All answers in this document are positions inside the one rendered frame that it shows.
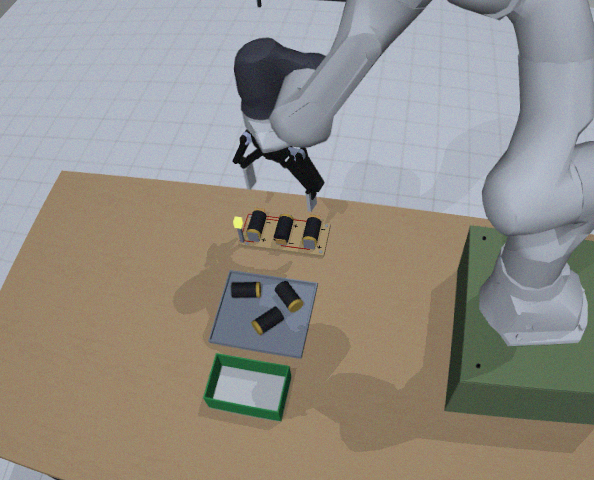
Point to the light blue tray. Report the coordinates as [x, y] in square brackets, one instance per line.
[232, 324]

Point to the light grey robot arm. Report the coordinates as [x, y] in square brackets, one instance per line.
[537, 185]

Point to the black battery with gold end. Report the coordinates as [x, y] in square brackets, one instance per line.
[246, 289]
[284, 227]
[289, 296]
[267, 320]
[312, 229]
[257, 222]

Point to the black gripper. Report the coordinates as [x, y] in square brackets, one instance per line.
[307, 174]

